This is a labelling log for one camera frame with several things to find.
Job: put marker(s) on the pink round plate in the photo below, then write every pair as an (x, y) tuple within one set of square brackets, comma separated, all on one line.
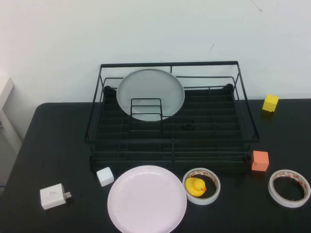
[(145, 201)]

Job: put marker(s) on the grey round plate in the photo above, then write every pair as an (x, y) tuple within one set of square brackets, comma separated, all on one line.
[(150, 87)]

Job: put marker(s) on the black plastic drip tray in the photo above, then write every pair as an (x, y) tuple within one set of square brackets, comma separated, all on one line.
[(206, 116)]

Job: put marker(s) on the white cube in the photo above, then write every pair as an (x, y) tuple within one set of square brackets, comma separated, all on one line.
[(105, 176)]

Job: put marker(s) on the yellow rubber duck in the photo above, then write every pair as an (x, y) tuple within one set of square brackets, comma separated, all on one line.
[(194, 187)]

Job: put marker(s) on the white double-sided tape roll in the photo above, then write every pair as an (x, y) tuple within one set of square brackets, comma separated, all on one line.
[(200, 201), (286, 204)]

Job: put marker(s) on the orange cube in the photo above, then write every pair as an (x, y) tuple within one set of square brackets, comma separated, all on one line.
[(260, 161)]

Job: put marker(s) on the yellow cube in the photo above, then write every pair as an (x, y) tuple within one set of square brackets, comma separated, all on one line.
[(270, 103)]

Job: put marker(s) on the white power adapter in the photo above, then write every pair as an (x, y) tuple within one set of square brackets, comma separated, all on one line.
[(52, 196)]

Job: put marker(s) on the white cabinet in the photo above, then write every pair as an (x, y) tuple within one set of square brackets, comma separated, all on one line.
[(9, 126)]

